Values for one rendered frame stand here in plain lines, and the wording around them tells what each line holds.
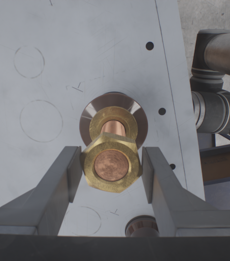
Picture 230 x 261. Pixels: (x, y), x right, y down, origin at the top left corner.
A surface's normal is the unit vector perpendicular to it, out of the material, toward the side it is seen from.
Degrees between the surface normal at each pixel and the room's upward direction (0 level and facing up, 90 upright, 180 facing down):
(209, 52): 90
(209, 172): 90
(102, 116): 0
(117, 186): 0
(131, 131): 0
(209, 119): 15
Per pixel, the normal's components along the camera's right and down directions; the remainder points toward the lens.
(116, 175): 0.00, 0.28
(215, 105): 0.22, -0.24
